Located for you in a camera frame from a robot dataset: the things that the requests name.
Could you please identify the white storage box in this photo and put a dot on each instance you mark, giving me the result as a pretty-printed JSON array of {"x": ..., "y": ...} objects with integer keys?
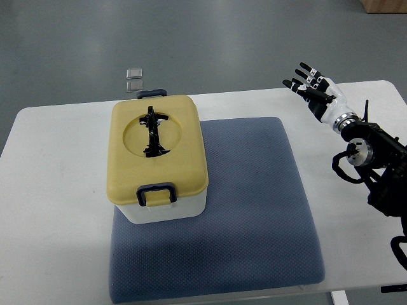
[{"x": 175, "y": 206}]

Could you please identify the wooden box corner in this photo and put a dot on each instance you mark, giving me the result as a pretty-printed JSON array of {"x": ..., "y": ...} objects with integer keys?
[{"x": 384, "y": 6}]

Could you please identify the black object at table edge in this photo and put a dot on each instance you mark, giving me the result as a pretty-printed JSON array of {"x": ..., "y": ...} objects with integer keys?
[{"x": 393, "y": 288}]

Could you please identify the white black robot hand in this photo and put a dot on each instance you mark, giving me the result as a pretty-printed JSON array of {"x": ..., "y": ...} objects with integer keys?
[{"x": 324, "y": 98}]

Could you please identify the white table leg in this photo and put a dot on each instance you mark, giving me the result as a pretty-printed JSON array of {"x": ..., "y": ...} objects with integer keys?
[{"x": 339, "y": 297}]

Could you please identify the blue grey cushion mat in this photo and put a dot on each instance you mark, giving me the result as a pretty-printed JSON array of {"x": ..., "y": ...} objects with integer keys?
[{"x": 256, "y": 232}]

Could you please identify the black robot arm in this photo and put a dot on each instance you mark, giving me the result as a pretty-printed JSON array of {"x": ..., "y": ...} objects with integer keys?
[{"x": 378, "y": 160}]

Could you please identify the yellow storage box lid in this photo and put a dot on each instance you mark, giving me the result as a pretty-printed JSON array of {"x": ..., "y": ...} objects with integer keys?
[{"x": 156, "y": 152}]

